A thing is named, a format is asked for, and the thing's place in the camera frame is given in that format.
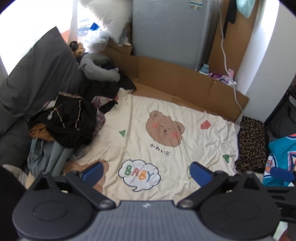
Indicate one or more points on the brown cardboard sheet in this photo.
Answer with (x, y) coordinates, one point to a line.
(175, 81)

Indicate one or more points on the brown wooden board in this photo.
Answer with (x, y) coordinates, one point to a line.
(240, 41)

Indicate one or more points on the brown plush dog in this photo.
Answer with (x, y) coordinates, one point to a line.
(77, 48)

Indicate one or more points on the teal sports jersey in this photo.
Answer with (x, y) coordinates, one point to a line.
(281, 150)

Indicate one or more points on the grey neck pillow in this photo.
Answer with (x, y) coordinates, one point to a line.
(97, 69)

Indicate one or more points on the teal hanging cloth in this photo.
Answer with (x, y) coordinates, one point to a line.
(246, 8)

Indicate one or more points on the leopard print cloth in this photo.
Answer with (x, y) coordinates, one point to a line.
(252, 143)

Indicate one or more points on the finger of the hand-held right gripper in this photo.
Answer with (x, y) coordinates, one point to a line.
(282, 175)

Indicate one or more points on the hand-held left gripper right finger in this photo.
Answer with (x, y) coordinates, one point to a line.
(200, 173)

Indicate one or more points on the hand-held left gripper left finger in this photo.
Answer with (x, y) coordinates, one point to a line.
(92, 172)

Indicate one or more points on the blue cap detergent bottle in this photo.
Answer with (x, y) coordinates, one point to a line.
(204, 69)

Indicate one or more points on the brown garment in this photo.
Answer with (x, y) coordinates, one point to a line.
(40, 133)

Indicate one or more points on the dark grey pillow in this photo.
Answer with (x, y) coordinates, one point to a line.
(41, 76)

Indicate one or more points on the white fluffy plush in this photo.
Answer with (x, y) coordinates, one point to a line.
(108, 16)

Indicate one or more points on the dark bag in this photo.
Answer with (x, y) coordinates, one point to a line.
(281, 115)

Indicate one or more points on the black hanging garment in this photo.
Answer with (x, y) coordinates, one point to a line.
(231, 14)

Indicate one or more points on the grey cabinet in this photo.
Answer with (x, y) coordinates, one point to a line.
(171, 34)

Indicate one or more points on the small pink item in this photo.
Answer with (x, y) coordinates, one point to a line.
(230, 73)

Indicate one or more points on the light blue denim jeans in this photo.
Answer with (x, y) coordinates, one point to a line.
(48, 155)

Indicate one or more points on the black clothes pile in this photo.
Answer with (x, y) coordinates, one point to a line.
(104, 89)

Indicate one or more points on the cream bear printed blanket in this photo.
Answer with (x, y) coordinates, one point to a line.
(138, 115)

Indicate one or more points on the black bear print shorts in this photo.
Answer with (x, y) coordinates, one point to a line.
(69, 120)

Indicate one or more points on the clear plastic bag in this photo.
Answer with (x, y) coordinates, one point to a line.
(94, 38)

